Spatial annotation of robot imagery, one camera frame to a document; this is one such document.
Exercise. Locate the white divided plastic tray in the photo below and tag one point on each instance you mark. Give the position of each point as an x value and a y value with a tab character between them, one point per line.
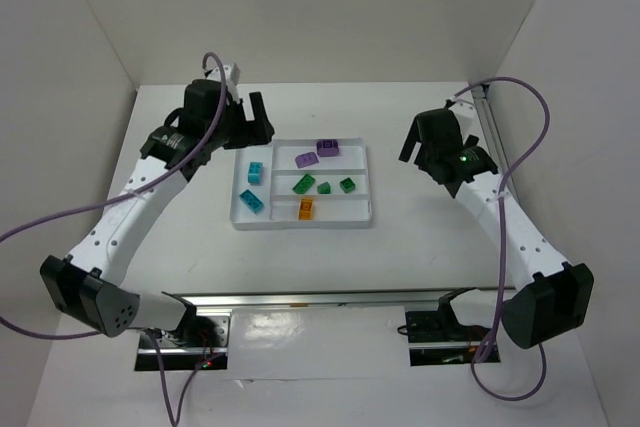
287	184

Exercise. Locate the aluminium right side rail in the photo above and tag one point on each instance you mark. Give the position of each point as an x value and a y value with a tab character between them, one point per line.
497	147

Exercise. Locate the teal lego brick front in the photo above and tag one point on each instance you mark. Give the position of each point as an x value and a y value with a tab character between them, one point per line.
251	201

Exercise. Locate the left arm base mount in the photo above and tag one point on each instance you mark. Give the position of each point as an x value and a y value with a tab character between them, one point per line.
208	346

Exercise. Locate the aluminium front rail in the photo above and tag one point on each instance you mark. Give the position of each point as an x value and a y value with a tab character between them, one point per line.
171	306

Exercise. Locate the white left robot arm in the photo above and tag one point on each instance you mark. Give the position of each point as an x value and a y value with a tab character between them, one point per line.
86	283

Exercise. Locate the aluminium rail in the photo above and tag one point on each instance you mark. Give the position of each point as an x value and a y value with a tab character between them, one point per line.
171	306
497	147

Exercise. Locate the green lego brick small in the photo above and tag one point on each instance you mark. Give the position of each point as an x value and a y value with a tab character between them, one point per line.
324	188

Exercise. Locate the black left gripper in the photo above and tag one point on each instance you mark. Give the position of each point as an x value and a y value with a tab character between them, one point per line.
248	129

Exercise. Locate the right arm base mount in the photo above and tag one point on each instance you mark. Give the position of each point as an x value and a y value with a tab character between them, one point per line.
435	342

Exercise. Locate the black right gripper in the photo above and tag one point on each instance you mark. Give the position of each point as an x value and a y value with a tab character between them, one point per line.
420	148

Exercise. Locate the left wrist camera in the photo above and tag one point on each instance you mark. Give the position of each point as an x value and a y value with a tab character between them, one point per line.
231	73

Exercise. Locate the purple lego brick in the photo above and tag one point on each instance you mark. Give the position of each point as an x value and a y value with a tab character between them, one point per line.
327	148
306	159

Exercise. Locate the yellow lego brick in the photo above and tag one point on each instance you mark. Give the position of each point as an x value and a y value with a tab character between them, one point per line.
305	211

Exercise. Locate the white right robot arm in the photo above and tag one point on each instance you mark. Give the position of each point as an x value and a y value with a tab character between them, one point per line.
552	295

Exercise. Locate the purple lego brick front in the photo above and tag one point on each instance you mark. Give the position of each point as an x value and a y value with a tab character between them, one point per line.
306	159

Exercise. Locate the teal lego brick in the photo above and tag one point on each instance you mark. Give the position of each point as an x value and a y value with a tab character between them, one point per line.
255	173
251	201

